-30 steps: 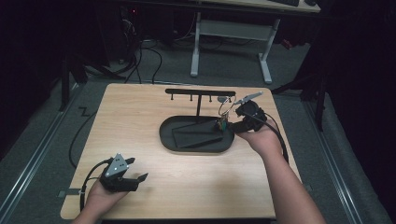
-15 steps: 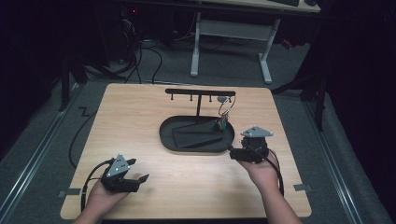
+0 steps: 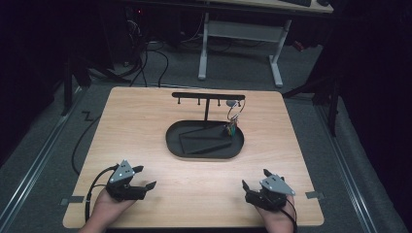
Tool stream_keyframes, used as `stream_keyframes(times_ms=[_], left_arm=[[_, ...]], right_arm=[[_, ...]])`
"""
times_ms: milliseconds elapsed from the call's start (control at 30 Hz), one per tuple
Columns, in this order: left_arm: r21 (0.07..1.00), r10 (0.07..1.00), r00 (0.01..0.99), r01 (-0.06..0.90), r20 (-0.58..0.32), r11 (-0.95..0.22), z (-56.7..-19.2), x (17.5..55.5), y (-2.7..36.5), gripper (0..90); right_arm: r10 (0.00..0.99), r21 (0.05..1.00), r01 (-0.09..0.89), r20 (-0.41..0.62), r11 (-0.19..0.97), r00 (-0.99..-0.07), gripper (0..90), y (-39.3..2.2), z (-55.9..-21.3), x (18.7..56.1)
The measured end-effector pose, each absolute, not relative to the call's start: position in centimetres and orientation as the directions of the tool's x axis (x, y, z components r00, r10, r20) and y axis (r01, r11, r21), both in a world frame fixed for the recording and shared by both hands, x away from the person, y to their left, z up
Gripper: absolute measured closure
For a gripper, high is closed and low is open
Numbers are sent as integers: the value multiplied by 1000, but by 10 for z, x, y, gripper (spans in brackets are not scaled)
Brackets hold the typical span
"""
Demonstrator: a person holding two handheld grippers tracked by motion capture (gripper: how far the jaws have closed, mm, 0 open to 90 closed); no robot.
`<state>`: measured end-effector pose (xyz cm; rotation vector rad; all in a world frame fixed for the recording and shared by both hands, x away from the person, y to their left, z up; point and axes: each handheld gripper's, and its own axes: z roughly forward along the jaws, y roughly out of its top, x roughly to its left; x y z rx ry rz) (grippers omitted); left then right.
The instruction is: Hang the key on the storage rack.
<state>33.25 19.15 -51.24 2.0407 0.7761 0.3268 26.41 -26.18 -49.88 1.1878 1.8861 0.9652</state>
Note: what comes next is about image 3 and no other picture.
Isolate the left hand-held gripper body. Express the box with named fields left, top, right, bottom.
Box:
left=105, top=159, right=147, bottom=202

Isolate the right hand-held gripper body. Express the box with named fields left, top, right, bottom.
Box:
left=245, top=174, right=296, bottom=212

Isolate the black key stand with tray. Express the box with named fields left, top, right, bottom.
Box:
left=165, top=91, right=246, bottom=160

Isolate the metal key ring with tags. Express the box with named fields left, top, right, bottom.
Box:
left=223, top=99, right=246, bottom=137

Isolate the person's right hand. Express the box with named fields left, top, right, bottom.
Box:
left=256, top=195, right=295, bottom=226

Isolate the person's left hand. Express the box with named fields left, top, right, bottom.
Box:
left=91, top=190, right=136, bottom=224

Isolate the grey tape strip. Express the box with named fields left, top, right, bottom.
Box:
left=304, top=190, right=326, bottom=200
left=60, top=195, right=86, bottom=207

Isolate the black metal stand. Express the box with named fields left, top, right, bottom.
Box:
left=60, top=48, right=93, bottom=117
left=283, top=72, right=343, bottom=138

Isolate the desk with white legs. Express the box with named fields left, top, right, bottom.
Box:
left=196, top=0, right=334, bottom=88

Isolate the black keyboard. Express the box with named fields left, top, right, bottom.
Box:
left=280, top=0, right=313, bottom=8

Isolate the left hand-held gripper cable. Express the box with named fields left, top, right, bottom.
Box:
left=85, top=164, right=120, bottom=224

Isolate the hand-held gripper cable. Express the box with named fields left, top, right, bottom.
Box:
left=279, top=197, right=299, bottom=233
left=85, top=164, right=120, bottom=224

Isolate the right hand-held gripper cable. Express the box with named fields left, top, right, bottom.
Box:
left=279, top=197, right=299, bottom=233

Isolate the black floor cable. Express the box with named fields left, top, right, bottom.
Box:
left=71, top=114, right=102, bottom=177

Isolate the metal floor rail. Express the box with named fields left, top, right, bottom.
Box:
left=0, top=85, right=86, bottom=226
left=315, top=105, right=379, bottom=233

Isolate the bundle of black cables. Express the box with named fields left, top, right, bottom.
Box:
left=124, top=13, right=170, bottom=88

